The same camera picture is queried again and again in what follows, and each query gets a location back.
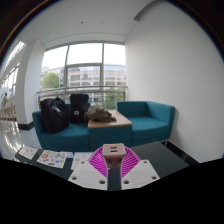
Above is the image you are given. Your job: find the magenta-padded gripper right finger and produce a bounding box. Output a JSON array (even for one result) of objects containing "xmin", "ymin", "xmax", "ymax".
[{"xmin": 120, "ymin": 146, "xmax": 161, "ymax": 191}]

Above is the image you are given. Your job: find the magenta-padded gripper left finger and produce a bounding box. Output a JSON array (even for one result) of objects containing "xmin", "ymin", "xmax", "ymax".
[{"xmin": 67, "ymin": 146, "xmax": 109, "ymax": 191}]

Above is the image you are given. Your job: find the small pink charger block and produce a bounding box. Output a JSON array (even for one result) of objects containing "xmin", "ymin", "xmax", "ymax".
[{"xmin": 102, "ymin": 143, "xmax": 127, "ymax": 169}]

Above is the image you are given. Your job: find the teal sofa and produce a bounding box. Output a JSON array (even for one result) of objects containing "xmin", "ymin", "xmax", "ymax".
[{"xmin": 31, "ymin": 102, "xmax": 91, "ymax": 153}]

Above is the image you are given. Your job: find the wood-topped teal side table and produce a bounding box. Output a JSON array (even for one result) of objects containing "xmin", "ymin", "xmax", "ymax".
[{"xmin": 87, "ymin": 109, "xmax": 134, "ymax": 151}]

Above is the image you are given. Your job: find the teal armchair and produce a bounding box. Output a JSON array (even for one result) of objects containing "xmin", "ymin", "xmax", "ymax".
[{"xmin": 115, "ymin": 100, "xmax": 176, "ymax": 147}]

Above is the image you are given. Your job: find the brown jacket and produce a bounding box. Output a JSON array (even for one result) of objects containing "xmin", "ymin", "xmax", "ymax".
[{"xmin": 84, "ymin": 105, "xmax": 117, "ymax": 124}]

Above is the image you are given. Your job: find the bulky black backpack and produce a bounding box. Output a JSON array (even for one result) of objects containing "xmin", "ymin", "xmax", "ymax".
[{"xmin": 40, "ymin": 97, "xmax": 70, "ymax": 135}]

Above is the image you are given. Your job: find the black backpack with white label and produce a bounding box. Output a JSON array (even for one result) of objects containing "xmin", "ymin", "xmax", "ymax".
[{"xmin": 68, "ymin": 93, "xmax": 91, "ymax": 124}]

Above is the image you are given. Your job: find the metal window railing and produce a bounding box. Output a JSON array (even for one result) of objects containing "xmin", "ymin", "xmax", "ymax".
[{"xmin": 36, "ymin": 85, "xmax": 129, "ymax": 108}]

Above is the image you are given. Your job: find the row of wooden chairs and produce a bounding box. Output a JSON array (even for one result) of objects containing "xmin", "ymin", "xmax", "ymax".
[{"xmin": 0, "ymin": 97, "xmax": 17, "ymax": 122}]

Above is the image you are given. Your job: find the person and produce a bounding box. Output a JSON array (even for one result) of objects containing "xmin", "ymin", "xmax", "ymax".
[{"xmin": 1, "ymin": 92, "xmax": 9, "ymax": 108}]

